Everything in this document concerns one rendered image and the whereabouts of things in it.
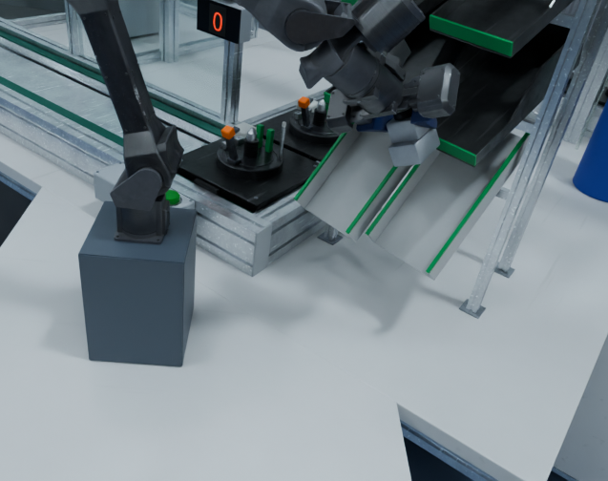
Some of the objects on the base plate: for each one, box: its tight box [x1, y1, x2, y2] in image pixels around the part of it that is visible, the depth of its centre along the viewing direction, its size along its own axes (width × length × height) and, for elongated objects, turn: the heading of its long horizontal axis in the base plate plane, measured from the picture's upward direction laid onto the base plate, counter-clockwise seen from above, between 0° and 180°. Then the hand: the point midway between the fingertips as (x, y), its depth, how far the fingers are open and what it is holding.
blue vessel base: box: [573, 85, 608, 203], centre depth 155 cm, size 16×16×27 cm
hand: (408, 116), depth 81 cm, fingers closed on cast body, 4 cm apart
